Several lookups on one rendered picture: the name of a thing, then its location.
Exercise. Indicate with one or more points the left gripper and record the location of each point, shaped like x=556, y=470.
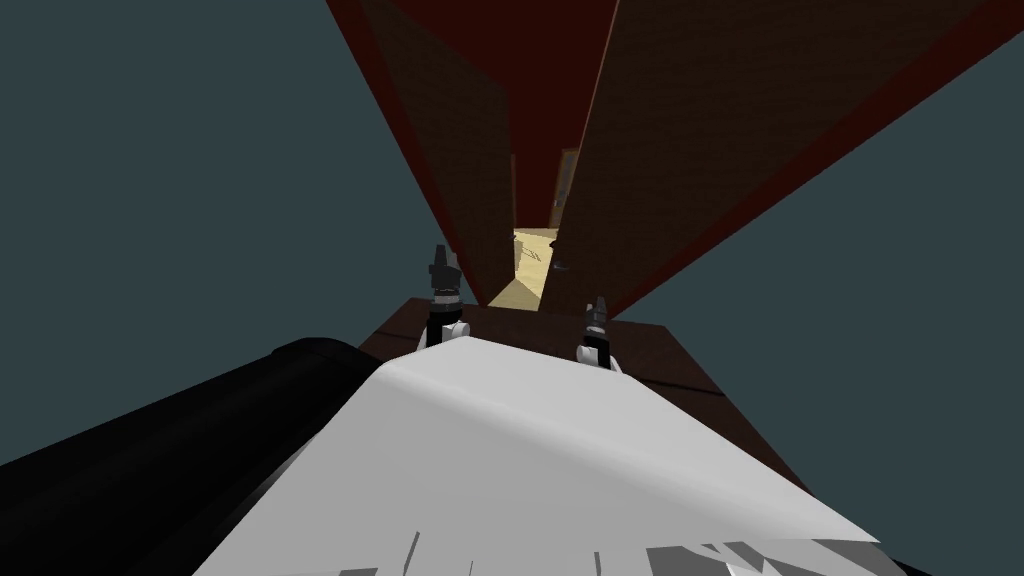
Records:
x=445, y=284

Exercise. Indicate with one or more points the brown door leaf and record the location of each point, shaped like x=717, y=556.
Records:
x=704, y=144
x=464, y=160

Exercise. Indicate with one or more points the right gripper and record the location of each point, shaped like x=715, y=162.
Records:
x=596, y=322

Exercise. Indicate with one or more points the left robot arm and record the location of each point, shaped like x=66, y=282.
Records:
x=160, y=448

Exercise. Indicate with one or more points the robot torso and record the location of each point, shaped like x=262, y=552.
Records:
x=512, y=464

